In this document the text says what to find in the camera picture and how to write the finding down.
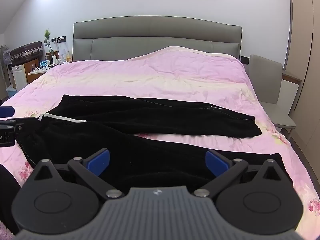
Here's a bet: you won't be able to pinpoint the pink fuzzy slipper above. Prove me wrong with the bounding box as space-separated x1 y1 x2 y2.
0 219 14 240

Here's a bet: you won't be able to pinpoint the grey chair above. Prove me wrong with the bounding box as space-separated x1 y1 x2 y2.
244 54 297 140

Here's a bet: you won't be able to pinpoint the light blue bin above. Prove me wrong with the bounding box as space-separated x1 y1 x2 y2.
5 84 18 100

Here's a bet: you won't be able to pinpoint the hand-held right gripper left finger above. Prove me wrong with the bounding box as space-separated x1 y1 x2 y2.
34 148 125 200

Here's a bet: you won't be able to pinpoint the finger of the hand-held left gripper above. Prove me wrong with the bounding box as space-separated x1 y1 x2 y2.
14 116 42 133
0 106 15 119

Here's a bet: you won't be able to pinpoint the pink floral blanket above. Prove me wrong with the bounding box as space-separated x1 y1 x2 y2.
0 46 320 228

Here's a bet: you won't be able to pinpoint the beige wardrobe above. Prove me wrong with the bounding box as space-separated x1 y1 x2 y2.
285 0 320 163

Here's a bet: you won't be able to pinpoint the small green potted plant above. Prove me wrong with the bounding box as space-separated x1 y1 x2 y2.
43 29 52 47

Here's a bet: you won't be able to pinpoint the wooden bedside table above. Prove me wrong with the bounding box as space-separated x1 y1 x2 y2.
27 64 55 84

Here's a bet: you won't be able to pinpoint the dark brown suitcase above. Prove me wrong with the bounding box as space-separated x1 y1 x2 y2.
9 41 43 65

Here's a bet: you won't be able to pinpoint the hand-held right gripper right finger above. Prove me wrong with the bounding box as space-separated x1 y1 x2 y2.
194 149 286 200

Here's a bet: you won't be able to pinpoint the grey padded headboard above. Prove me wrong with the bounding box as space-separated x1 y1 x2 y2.
72 16 243 62

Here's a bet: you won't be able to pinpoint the black pants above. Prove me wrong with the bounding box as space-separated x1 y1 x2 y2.
15 94 294 200

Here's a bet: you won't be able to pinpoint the person's dark trouser leg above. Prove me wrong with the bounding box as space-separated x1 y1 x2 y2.
0 164 22 235

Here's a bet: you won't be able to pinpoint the white nightstand with wooden top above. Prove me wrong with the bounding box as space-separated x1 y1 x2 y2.
281 71 302 117

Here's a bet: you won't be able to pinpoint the white standing fan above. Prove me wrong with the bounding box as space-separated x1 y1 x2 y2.
0 44 12 68

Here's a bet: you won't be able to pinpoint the white cabinet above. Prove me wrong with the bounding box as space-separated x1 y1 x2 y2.
11 64 28 92

